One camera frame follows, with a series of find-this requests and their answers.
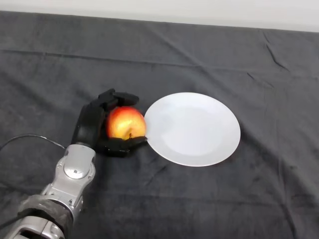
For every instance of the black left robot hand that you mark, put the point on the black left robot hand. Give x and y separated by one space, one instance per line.
89 124

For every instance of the red yellow apple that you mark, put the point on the red yellow apple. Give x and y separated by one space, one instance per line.
124 122

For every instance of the white round plate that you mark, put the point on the white round plate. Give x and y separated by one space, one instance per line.
197 129

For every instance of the dark grey table cloth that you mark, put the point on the dark grey table cloth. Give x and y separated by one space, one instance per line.
224 199

